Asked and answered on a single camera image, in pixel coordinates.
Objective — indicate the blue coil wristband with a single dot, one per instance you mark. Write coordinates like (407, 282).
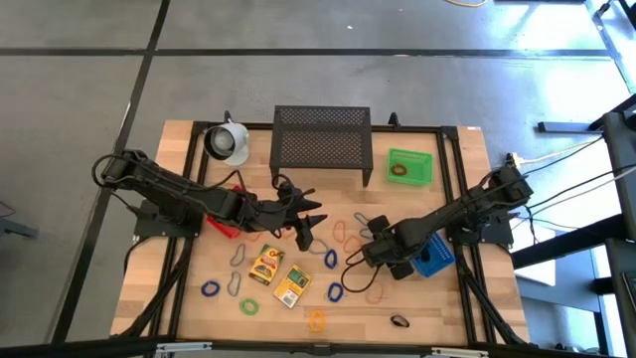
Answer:
(203, 289)
(326, 259)
(329, 293)

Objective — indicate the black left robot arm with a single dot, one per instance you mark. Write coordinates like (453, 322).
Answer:
(164, 181)

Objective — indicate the grey chair base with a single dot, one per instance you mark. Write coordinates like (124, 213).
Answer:
(20, 230)

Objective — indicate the silver metal bracket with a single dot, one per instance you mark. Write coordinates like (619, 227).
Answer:
(184, 346)
(459, 352)

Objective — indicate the black coil wristband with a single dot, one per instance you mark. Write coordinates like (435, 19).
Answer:
(397, 323)
(425, 256)

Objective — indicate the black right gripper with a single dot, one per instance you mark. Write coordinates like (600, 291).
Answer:
(392, 246)

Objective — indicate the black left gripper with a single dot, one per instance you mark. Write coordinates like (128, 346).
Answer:
(275, 218)

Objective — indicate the black mesh shelf riser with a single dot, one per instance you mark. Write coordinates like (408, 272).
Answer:
(320, 144)

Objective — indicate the red plastic basket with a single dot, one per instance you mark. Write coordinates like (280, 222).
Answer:
(226, 230)

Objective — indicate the blue plastic basket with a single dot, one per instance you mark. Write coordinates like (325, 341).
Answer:
(442, 253)

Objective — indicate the green coil wristband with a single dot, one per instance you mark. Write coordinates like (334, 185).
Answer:
(241, 307)

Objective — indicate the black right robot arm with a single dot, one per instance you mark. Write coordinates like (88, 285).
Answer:
(447, 215)

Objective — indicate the white cylindrical desk lamp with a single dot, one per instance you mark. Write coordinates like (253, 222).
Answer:
(239, 135)

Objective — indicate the green plastic basket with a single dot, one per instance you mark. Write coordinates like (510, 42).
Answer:
(420, 174)

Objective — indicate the yellow green crayon box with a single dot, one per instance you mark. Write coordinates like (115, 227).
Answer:
(266, 266)
(291, 287)

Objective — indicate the orange coil wristband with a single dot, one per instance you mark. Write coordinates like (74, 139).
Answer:
(392, 170)

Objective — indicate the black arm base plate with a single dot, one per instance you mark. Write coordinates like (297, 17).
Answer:
(499, 237)
(146, 231)

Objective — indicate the black rig crossbar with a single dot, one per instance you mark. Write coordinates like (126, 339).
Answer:
(74, 348)

